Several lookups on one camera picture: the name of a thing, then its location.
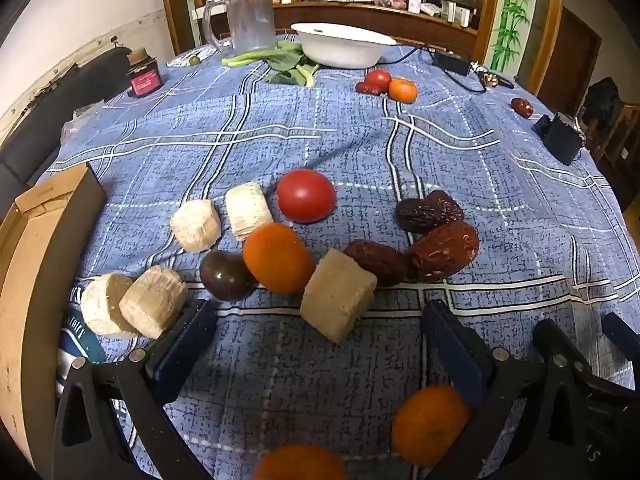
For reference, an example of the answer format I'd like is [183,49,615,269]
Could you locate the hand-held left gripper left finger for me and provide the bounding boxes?
[52,299,218,480]

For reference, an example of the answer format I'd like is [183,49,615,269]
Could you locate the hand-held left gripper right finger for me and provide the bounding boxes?
[422,299,591,480]

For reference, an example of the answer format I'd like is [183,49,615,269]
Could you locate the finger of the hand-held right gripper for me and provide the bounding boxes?
[532,319,591,368]
[602,312,640,361]

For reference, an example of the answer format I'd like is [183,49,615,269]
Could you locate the white rice cake pieces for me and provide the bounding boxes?
[119,266,188,340]

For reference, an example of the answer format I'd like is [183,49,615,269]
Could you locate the dark passion fruit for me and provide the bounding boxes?
[199,250,256,303]

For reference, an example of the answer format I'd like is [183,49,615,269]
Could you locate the orange mandarin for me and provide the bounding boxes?
[388,78,418,104]
[391,384,475,467]
[254,444,347,480]
[242,222,316,296]

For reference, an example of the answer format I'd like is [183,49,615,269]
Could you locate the large red dried date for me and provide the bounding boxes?
[343,240,416,288]
[410,220,481,282]

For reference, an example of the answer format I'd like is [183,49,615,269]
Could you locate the white sugarcane chunk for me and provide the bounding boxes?
[170,199,222,254]
[225,182,275,242]
[80,272,138,339]

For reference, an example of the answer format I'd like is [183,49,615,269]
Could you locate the beige cake block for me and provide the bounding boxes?
[300,248,378,343]

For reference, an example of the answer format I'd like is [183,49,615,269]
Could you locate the brown cardboard box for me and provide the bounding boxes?
[0,162,108,480]

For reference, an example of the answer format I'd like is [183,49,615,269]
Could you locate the blue white package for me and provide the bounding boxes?
[57,280,108,396]

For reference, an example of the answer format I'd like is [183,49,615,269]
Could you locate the wooden chair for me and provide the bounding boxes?
[597,102,640,211]

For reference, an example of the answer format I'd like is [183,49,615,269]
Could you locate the red tomato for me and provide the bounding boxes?
[276,169,336,224]
[364,68,392,95]

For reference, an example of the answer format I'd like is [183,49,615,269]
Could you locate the black device box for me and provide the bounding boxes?
[532,112,585,166]

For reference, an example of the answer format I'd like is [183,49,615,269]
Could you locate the blue plaid tablecloth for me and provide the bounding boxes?
[30,42,640,480]

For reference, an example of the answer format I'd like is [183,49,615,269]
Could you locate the black bag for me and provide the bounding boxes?
[582,77,625,121]

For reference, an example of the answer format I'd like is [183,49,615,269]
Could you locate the clear plastic bag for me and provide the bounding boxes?
[61,102,106,143]

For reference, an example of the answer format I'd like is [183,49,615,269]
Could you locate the black chair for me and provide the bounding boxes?
[0,45,133,186]

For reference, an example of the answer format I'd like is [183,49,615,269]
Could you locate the red label jar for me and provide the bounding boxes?
[126,48,162,98]

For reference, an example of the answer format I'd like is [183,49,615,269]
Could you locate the patterned small plate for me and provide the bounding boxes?
[166,50,211,68]

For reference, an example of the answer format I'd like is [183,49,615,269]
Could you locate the black power adapter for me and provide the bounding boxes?
[431,49,472,76]

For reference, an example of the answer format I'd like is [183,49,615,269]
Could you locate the green onion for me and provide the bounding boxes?
[221,49,281,67]

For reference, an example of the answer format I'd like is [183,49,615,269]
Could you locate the green bok choy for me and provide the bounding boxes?
[263,40,321,87]

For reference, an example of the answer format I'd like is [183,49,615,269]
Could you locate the white enamel basin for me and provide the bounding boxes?
[290,22,397,68]

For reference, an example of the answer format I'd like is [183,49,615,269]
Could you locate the white box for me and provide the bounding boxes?
[440,0,476,26]

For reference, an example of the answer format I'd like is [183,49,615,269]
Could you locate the clear plastic mug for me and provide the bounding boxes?
[202,0,277,52]

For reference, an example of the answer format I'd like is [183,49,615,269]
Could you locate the black cable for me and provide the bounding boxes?
[445,70,488,94]

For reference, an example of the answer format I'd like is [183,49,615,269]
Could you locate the green bamboo wall decal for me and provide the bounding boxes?
[490,0,532,68]

